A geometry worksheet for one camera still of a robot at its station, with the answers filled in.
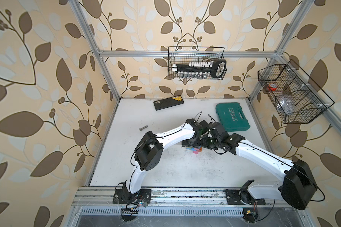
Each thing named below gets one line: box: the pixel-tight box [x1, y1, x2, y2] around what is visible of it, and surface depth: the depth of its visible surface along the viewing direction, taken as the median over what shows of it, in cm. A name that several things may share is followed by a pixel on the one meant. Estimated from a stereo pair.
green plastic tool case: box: [215, 102, 251, 132], surface depth 105 cm
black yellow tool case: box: [153, 95, 184, 111], surface depth 119 cm
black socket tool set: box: [171, 59, 227, 79], surface depth 87 cm
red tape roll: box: [267, 82, 278, 92], surface depth 84 cm
